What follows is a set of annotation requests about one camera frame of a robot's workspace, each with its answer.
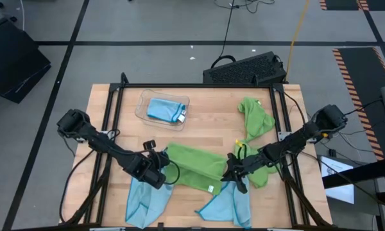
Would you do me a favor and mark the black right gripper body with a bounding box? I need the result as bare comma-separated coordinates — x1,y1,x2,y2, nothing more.
234,149,272,195

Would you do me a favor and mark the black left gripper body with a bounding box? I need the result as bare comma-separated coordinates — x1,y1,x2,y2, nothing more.
135,151,171,191

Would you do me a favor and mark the blue microfiber towel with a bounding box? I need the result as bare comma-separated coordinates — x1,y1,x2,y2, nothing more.
124,169,175,230
146,98,187,124
195,179,253,229

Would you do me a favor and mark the green microfiber towel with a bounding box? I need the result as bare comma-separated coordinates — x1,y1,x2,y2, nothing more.
164,142,228,196
233,141,278,189
237,97,276,144

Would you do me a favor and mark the clear plastic bin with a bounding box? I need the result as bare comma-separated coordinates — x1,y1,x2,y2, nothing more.
134,89,191,132

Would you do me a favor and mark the black perforated computer case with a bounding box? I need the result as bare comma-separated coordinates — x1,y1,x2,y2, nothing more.
202,51,288,85

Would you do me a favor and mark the white paper sheet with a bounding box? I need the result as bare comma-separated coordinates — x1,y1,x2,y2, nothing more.
317,155,355,205

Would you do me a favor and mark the black metal beam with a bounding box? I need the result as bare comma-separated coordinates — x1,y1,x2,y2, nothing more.
322,156,385,190

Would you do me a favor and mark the hazard-striped black floor mat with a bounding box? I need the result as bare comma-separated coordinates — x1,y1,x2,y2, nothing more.
319,0,362,12
359,0,385,12
332,47,385,161

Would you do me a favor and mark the black cart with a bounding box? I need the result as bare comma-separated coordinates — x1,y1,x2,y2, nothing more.
0,17,52,105

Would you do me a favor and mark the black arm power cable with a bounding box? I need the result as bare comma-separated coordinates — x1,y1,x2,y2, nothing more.
58,149,96,225

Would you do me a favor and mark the yellow cable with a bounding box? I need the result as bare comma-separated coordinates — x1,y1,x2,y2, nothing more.
284,0,311,83

